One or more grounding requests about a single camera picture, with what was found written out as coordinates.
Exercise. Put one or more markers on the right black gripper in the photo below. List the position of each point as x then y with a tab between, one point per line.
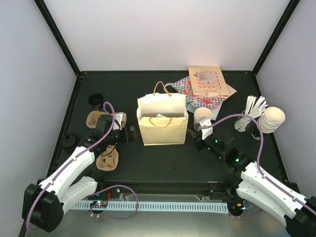
197	142

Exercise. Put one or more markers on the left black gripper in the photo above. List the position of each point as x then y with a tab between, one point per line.
132	137

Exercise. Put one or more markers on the kraft paper bag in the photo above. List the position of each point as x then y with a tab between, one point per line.
157	131

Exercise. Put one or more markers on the pulp cup carrier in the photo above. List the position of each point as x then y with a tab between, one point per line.
93	117
108	160

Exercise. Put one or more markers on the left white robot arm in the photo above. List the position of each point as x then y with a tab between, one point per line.
45	204

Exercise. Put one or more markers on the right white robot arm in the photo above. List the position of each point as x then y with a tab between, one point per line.
295	211

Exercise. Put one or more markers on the light blue paper bag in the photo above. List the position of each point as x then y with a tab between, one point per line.
191	107

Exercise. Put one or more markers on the clear stirrer holder cup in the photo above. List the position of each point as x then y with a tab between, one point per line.
242	123

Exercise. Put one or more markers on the blue checkered paper bag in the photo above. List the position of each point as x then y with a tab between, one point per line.
183	86

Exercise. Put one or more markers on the pink cakes paper bag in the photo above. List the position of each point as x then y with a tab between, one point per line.
209	82

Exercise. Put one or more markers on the black lid stack left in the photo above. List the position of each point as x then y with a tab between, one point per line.
69	141

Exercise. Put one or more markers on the white stirrer packets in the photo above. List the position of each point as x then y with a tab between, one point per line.
255	107

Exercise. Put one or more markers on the small circuit board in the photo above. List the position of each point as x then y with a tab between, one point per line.
99	204

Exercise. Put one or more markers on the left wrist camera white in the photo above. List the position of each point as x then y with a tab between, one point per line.
120	121

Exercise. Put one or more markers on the light blue cable duct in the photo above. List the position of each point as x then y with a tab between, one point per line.
204	207

